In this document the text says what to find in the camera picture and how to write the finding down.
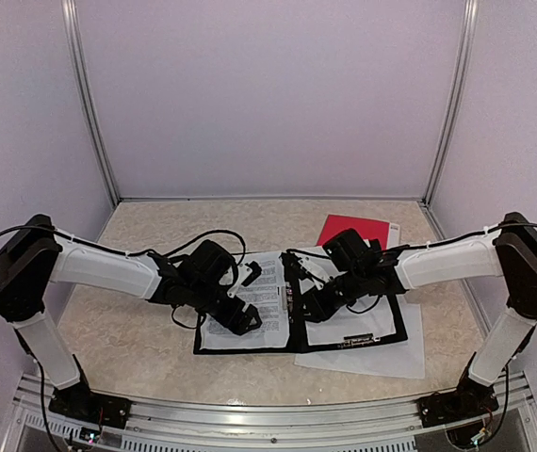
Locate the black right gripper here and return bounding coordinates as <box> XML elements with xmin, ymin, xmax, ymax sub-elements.
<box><xmin>289</xmin><ymin>267</ymin><xmax>366</xmax><ymax>323</ymax></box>

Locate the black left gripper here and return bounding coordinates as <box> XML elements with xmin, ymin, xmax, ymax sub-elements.
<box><xmin>187</xmin><ymin>280</ymin><xmax>262</xmax><ymax>336</ymax></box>

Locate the printed text paper sheet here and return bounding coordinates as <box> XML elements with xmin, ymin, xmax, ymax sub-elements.
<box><xmin>194</xmin><ymin>251</ymin><xmax>289</xmax><ymax>354</ymax></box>

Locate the black clip folder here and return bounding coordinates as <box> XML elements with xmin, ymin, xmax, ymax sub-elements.
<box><xmin>193</xmin><ymin>247</ymin><xmax>408</xmax><ymax>355</ymax></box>

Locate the red plastic folder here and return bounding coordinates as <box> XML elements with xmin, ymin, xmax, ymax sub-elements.
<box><xmin>317</xmin><ymin>214</ymin><xmax>400</xmax><ymax>249</ymax></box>

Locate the white paper sheet underneath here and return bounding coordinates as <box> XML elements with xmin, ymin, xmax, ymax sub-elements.
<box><xmin>294</xmin><ymin>301</ymin><xmax>426</xmax><ymax>379</ymax></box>

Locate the white paper sheet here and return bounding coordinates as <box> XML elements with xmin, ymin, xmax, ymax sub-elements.
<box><xmin>306</xmin><ymin>296</ymin><xmax>396</xmax><ymax>346</ymax></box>

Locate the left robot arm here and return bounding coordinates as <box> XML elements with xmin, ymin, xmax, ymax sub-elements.
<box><xmin>0</xmin><ymin>215</ymin><xmax>262</xmax><ymax>419</ymax></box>

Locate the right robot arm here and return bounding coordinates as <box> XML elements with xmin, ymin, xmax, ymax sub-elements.
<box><xmin>301</xmin><ymin>212</ymin><xmax>537</xmax><ymax>418</ymax></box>

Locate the silver metal folder clip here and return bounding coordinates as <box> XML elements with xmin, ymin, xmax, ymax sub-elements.
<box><xmin>342</xmin><ymin>333</ymin><xmax>379</xmax><ymax>347</ymax></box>

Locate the silver spine lever clip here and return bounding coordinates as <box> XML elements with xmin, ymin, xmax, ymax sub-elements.
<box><xmin>278</xmin><ymin>282</ymin><xmax>293</xmax><ymax>324</ymax></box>

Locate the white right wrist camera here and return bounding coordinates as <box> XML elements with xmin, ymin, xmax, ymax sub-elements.
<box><xmin>294</xmin><ymin>254</ymin><xmax>332</xmax><ymax>290</ymax></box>

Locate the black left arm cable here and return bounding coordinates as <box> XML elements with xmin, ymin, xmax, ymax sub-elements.
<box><xmin>0</xmin><ymin>224</ymin><xmax>249</xmax><ymax>331</ymax></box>

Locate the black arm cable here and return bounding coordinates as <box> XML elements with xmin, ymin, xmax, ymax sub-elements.
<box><xmin>0</xmin><ymin>224</ymin><xmax>249</xmax><ymax>331</ymax></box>
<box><xmin>286</xmin><ymin>224</ymin><xmax>537</xmax><ymax>315</ymax></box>

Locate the front aluminium frame rail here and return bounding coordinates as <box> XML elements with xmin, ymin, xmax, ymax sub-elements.
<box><xmin>0</xmin><ymin>371</ymin><xmax>537</xmax><ymax>452</ymax></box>

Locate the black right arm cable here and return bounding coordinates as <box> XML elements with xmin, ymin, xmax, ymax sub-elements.
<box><xmin>286</xmin><ymin>224</ymin><xmax>537</xmax><ymax>315</ymax></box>

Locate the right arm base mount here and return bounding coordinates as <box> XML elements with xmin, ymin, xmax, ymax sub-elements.
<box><xmin>415</xmin><ymin>354</ymin><xmax>499</xmax><ymax>428</ymax></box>

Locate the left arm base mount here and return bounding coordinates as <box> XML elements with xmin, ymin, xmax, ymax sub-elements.
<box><xmin>49</xmin><ymin>389</ymin><xmax>132</xmax><ymax>429</ymax></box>

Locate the right aluminium corner post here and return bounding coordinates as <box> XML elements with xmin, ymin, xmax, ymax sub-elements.
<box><xmin>422</xmin><ymin>0</ymin><xmax>480</xmax><ymax>210</ymax></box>

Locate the aluminium corner post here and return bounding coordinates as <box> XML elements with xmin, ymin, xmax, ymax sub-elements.
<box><xmin>422</xmin><ymin>0</ymin><xmax>480</xmax><ymax>210</ymax></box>
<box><xmin>61</xmin><ymin>0</ymin><xmax>122</xmax><ymax>209</ymax></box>

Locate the left aluminium corner post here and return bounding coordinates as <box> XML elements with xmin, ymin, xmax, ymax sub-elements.
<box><xmin>61</xmin><ymin>0</ymin><xmax>122</xmax><ymax>209</ymax></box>

